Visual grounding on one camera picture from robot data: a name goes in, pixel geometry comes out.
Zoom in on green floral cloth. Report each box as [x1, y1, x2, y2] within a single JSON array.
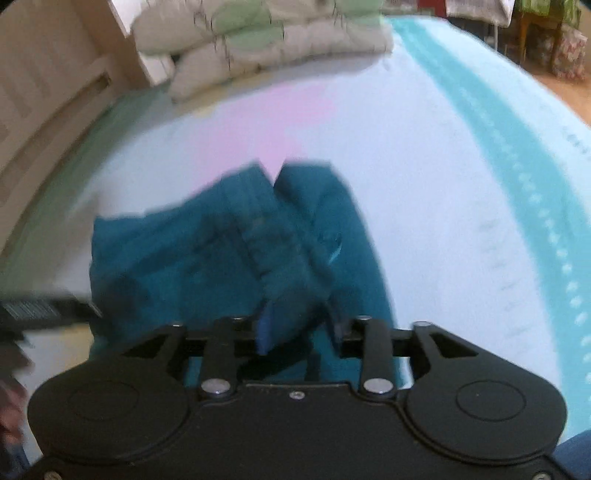
[[516, 0, 583, 29]]

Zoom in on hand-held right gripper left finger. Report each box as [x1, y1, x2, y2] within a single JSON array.
[[122, 314, 274, 398]]

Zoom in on cream wooden headboard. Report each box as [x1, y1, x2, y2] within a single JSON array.
[[0, 0, 155, 252]]

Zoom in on pastel patterned bed sheet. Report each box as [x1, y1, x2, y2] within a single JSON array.
[[0, 16, 591, 462]]

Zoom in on cream and green folded quilt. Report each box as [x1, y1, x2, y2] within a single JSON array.
[[130, 0, 395, 103]]

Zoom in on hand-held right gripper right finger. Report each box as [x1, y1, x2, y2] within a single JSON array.
[[330, 315, 479, 398]]

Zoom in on teal pants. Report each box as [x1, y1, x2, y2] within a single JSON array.
[[88, 159, 413, 393]]

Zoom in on brown wooden chair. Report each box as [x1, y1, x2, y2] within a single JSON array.
[[513, 9, 556, 66]]

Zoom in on plaid cloth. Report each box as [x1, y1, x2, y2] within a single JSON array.
[[444, 0, 514, 27]]

